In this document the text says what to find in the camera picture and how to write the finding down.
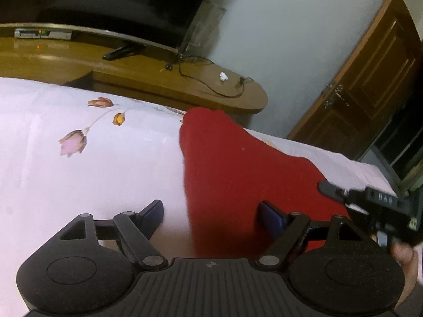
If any clear glass vase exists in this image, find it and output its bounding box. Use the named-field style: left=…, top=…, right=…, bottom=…
left=178, top=0, right=227, bottom=63

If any wooden television cabinet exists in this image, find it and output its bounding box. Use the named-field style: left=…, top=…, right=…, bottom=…
left=0, top=35, right=268, bottom=115

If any person's right forearm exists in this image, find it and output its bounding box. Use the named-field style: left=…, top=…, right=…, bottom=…
left=395, top=244, right=423, bottom=317

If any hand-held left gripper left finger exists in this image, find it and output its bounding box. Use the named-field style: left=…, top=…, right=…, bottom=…
left=60, top=200, right=168, bottom=270

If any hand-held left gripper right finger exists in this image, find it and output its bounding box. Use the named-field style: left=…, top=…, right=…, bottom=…
left=256, top=201, right=363, bottom=268

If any dark metal frame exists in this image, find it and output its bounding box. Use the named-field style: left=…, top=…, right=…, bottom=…
left=360, top=106, right=423, bottom=194

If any silver set-top box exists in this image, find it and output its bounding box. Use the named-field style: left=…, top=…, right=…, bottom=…
left=14, top=28, right=73, bottom=40

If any brown wooden door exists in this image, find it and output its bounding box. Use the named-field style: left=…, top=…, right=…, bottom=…
left=287, top=0, right=423, bottom=160

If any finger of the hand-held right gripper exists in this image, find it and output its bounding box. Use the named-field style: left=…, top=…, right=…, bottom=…
left=317, top=180, right=348, bottom=206

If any metal door latch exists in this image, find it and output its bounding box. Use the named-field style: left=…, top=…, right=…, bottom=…
left=323, top=84, right=346, bottom=108

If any red knit sweater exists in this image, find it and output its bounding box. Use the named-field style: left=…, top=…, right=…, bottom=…
left=178, top=107, right=351, bottom=258

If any black cable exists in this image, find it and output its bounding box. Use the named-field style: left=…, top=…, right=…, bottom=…
left=178, top=54, right=255, bottom=99

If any person's right hand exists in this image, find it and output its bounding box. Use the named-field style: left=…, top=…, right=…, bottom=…
left=370, top=233, right=417, bottom=269

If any floral white bed sheet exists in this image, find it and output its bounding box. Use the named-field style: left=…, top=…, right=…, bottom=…
left=0, top=77, right=398, bottom=317

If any large black television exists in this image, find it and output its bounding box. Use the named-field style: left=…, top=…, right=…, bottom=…
left=0, top=0, right=220, bottom=61

